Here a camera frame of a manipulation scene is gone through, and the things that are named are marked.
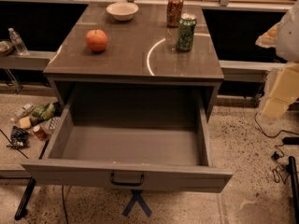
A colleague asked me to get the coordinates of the white ceramic bowl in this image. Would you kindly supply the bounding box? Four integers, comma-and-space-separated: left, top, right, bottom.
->
107, 2, 138, 21

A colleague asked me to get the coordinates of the green chip bag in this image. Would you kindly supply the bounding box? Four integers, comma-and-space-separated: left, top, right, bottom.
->
32, 103, 55, 120

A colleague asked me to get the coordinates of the yellow sponge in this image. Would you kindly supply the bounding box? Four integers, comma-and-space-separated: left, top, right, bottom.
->
20, 117, 32, 129

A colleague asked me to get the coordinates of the green soda can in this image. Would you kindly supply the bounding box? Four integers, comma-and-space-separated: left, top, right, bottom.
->
177, 13, 197, 51

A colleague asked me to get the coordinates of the red soda can on floor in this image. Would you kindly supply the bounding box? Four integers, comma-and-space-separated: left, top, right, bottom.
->
33, 125, 48, 141

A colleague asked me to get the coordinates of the black floor cable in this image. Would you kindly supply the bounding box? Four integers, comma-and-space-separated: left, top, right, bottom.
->
253, 109, 299, 140

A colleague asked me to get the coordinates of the black drawer handle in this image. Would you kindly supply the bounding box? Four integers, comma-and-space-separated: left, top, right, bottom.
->
110, 173, 144, 187

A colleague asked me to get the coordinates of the black pole right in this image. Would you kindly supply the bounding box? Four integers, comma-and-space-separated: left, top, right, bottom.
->
288, 156, 299, 224

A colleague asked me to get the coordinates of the grey drawer cabinet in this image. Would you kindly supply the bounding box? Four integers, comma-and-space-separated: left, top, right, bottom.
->
44, 2, 223, 115

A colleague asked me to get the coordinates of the black stand leg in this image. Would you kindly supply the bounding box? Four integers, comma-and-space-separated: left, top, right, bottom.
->
13, 138, 50, 221

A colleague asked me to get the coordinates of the bowl on left shelf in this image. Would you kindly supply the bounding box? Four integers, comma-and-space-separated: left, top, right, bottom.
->
0, 40, 14, 57

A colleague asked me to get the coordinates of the clear plastic water bottle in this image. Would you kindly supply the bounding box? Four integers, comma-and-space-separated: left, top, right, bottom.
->
8, 28, 29, 55

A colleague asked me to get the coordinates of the red apple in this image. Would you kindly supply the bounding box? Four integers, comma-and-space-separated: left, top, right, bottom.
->
85, 29, 107, 52

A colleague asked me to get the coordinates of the dark blue snack bag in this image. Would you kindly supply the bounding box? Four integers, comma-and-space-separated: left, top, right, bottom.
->
7, 126, 29, 148

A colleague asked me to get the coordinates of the open grey top drawer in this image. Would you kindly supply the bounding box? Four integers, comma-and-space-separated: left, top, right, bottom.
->
22, 87, 232, 192

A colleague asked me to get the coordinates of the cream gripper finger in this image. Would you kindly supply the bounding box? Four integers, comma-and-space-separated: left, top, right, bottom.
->
261, 63, 299, 119
255, 23, 279, 49

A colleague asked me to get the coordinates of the clear blister pack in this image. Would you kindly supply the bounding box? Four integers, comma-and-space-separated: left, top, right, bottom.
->
46, 117, 60, 131

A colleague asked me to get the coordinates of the brown patterned can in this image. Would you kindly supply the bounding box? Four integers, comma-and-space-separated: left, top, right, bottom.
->
166, 0, 183, 27

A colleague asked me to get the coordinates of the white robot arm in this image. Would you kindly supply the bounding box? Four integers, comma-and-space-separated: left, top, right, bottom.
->
255, 0, 299, 119

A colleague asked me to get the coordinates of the small bottle on floor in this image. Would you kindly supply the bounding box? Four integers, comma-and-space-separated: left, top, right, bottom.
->
10, 103, 34, 122

